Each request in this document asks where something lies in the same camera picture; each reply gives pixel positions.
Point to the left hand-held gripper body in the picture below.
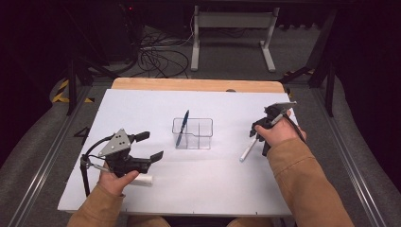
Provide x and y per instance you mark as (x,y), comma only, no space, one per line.
(119,146)

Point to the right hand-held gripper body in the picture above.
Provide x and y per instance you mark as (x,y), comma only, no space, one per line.
(275,112)

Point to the white pen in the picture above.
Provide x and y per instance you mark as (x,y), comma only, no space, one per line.
(247,153)

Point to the white eraser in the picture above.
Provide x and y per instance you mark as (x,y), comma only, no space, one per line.
(145,179)

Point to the blue pen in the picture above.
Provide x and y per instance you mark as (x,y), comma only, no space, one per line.
(183,127)

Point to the clear plastic organizer box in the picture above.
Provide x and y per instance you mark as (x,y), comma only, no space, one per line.
(193,134)

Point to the person's right hand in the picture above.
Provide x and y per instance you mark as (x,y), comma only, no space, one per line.
(280,132)

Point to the person's left hand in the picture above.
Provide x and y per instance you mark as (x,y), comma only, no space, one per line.
(115,183)

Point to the white board sheet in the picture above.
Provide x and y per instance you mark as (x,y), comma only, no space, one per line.
(164,195)

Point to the black metal stand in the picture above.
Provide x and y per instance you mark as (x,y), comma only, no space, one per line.
(329,85)
(72,85)

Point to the person's left leg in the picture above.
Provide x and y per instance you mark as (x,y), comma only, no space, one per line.
(151,221)

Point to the person's leg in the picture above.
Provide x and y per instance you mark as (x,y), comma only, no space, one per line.
(249,222)
(151,221)

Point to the wooden table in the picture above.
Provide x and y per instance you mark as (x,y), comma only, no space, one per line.
(189,84)

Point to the person's right leg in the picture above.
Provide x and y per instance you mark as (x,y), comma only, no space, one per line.
(249,222)

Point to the yellow black hazard tape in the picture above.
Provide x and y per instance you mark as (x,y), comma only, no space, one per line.
(61,94)

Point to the aluminium floor rail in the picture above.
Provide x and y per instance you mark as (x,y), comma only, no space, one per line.
(44,167)
(350,164)

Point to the white metal desk frame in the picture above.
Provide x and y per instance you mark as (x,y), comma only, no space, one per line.
(233,20)

